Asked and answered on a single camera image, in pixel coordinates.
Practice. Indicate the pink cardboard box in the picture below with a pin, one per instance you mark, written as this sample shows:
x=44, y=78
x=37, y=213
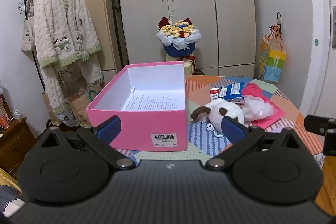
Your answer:
x=147, y=121

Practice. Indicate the red white tube box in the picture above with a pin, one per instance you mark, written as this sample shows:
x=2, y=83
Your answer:
x=214, y=94

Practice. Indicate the beige tall cabinet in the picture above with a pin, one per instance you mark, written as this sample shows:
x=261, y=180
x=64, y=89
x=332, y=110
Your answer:
x=99, y=16

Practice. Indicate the teal bag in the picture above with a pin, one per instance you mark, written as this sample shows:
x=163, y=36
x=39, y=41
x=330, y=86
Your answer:
x=89, y=96

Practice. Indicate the white fluffy pajama jacket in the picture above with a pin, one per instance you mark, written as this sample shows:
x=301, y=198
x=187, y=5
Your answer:
x=65, y=19

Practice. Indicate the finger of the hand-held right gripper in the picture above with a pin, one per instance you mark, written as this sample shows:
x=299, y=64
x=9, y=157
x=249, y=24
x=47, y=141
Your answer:
x=317, y=125

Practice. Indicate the floral cloth pouch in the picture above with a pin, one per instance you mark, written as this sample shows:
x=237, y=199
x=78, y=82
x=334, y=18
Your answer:
x=237, y=101

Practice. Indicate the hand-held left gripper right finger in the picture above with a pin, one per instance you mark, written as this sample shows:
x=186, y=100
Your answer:
x=232, y=129

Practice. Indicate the wooden cabinet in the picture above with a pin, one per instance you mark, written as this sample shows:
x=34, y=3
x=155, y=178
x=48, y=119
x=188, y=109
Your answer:
x=15, y=140

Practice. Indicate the pink cloth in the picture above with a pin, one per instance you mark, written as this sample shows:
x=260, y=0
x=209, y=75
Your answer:
x=253, y=88

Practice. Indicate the printed paper sheet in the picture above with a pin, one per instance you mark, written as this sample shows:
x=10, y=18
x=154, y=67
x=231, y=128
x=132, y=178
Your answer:
x=155, y=102

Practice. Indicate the teal round wall sticker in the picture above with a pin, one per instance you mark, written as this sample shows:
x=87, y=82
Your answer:
x=316, y=42

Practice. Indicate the black clothes rack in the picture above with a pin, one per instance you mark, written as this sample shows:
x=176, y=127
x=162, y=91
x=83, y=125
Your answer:
x=119, y=29

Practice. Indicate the blue white packet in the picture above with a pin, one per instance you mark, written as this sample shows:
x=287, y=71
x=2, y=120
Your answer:
x=232, y=89

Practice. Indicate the flower bouquet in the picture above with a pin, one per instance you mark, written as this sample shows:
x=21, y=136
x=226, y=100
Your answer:
x=178, y=43

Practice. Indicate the white brown plush toy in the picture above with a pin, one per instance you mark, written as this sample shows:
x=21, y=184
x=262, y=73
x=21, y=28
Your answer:
x=215, y=115

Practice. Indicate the colourful paper gift bag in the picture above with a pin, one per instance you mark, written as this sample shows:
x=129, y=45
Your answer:
x=273, y=64

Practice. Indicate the patterned tablecloth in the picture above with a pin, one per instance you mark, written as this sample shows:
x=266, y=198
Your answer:
x=202, y=90

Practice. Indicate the canvas tote bag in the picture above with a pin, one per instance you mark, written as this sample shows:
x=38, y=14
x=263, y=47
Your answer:
x=26, y=37

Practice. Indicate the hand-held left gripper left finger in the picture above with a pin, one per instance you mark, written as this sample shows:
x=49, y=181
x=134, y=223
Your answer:
x=111, y=127

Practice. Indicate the grey door plate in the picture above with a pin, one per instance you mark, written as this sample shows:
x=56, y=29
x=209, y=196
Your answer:
x=334, y=29

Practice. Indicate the white mesh bath pouf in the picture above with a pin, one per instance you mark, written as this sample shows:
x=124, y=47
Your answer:
x=257, y=108

